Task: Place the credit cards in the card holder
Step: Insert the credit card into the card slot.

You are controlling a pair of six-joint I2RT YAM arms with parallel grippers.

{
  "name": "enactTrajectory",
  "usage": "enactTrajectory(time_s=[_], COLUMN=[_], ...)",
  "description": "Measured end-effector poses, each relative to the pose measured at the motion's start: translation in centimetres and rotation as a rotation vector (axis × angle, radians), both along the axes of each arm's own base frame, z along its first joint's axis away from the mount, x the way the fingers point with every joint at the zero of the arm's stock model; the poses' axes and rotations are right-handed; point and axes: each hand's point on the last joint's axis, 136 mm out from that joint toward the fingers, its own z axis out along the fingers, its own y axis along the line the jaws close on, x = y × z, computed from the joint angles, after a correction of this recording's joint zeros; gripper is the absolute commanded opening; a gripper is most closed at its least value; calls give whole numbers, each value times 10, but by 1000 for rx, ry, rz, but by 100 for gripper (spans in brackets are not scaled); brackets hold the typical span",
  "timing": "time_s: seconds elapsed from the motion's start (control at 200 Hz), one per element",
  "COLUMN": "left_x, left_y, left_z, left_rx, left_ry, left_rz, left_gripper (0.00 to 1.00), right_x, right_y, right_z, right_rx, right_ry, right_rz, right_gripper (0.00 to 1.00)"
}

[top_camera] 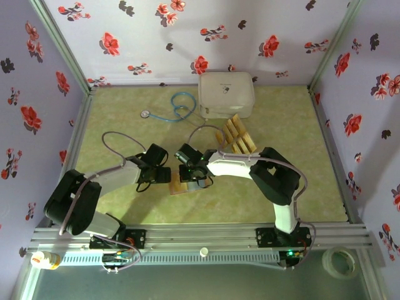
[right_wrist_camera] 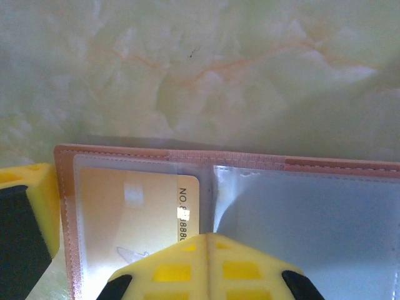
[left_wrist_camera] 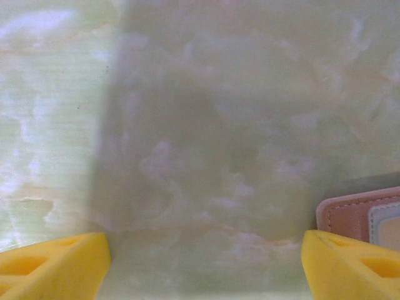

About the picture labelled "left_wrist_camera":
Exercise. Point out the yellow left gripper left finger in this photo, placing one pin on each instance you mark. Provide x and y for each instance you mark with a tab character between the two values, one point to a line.
62	265

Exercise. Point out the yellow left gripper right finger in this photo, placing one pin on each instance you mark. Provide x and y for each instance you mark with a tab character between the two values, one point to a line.
343	272

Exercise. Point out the pink leather card holder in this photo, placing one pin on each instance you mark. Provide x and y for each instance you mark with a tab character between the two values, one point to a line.
343	215

